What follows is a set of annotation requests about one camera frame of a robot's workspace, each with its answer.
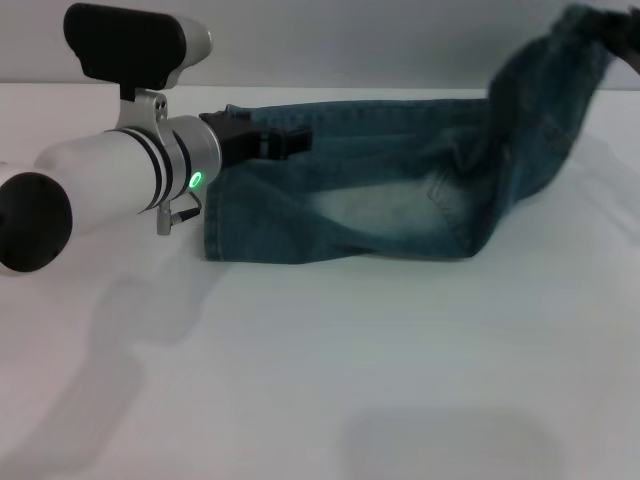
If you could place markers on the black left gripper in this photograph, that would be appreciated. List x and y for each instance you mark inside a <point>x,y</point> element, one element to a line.
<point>240,145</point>

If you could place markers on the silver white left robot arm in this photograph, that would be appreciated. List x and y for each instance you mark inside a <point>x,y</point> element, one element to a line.
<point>115,170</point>

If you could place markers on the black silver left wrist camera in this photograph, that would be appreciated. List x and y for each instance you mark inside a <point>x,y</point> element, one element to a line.
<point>125,42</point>

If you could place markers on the blue denim shorts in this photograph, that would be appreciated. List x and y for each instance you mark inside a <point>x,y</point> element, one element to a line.
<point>380,200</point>

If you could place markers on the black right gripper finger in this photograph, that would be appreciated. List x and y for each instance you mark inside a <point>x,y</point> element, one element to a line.
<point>627,35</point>

